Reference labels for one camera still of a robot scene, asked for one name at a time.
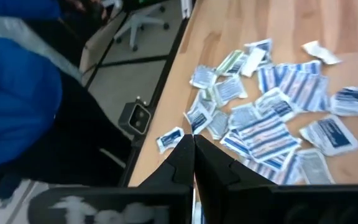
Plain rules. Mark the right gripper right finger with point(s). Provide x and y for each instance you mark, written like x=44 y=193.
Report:
x=213 y=168

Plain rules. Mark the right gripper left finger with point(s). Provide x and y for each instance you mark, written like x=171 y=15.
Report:
x=179 y=168

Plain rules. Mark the blue striped white packet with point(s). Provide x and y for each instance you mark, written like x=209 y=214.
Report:
x=267 y=137
x=294 y=81

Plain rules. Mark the green print white packet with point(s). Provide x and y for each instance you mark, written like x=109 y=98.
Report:
x=231 y=63

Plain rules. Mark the beige chair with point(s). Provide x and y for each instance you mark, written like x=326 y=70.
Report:
x=99 y=46

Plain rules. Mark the white office chair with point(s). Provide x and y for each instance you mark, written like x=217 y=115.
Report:
x=135 y=21

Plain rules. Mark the plain white packet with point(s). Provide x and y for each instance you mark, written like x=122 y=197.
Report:
x=320 y=52

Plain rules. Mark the person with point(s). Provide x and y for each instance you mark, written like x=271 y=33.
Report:
x=11 y=93

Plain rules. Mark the small black depth camera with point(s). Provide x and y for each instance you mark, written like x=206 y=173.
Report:
x=135 y=117

